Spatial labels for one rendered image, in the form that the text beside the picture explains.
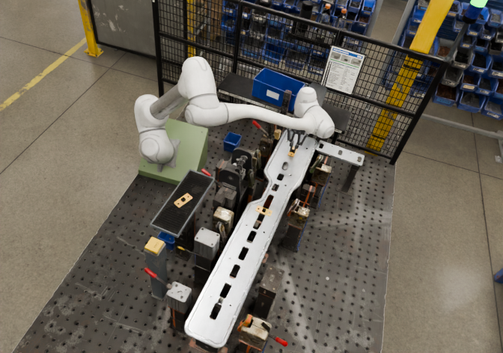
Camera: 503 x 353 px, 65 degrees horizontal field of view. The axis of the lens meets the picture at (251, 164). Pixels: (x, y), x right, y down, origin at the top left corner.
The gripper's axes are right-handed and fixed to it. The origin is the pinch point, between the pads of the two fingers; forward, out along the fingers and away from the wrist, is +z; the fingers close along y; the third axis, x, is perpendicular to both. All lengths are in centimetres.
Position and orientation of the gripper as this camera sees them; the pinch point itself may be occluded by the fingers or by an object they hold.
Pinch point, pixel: (293, 146)
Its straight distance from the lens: 234.2
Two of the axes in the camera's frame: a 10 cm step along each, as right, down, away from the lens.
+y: 9.2, 3.4, -1.9
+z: -1.0, 6.7, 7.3
